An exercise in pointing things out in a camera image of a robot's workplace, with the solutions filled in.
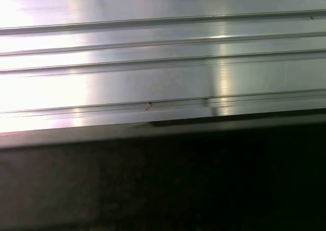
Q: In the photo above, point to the black open PC case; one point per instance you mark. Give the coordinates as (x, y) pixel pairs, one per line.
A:
(152, 177)

